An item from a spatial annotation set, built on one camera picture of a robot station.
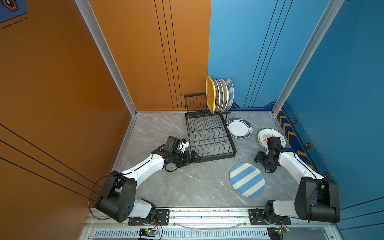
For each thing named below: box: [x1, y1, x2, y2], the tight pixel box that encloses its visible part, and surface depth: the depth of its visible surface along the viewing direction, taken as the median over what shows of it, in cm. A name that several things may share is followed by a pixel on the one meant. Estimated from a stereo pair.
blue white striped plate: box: [225, 78, 235, 112], surface depth 87 cm
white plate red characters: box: [213, 79, 221, 113], surface depth 82 cm
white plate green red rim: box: [226, 118, 253, 139], surface depth 111 cm
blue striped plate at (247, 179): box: [229, 163, 266, 198], surface depth 87 cm
